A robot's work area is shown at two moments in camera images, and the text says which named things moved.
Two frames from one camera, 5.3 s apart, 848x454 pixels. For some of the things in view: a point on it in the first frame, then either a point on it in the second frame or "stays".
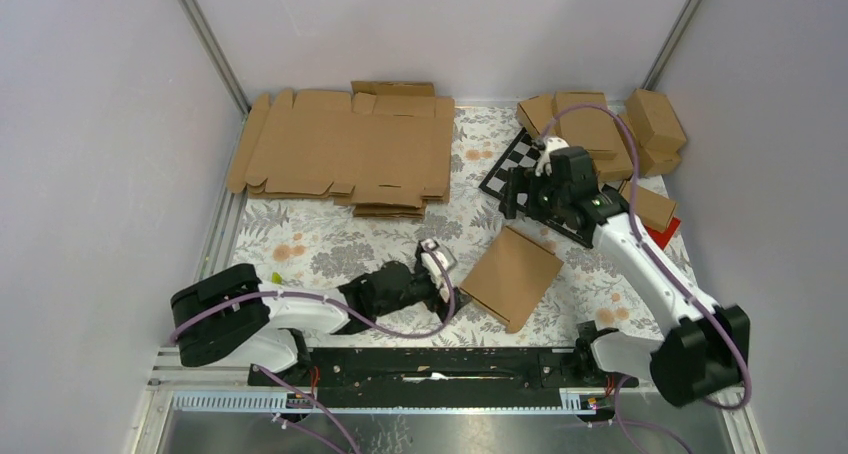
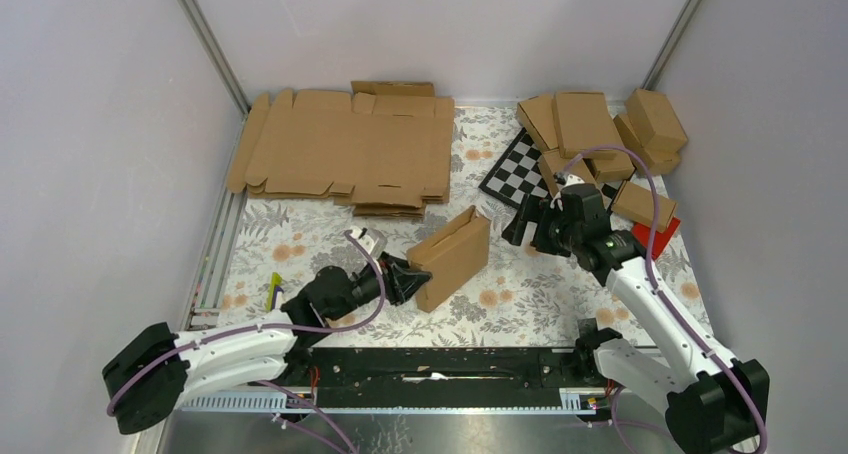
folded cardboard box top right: [654, 120] stays
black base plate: [431, 378] stays
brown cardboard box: [512, 277] → [451, 255]
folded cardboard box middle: [610, 165] stays
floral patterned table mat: [318, 245] stays
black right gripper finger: [517, 182] → [529, 211]
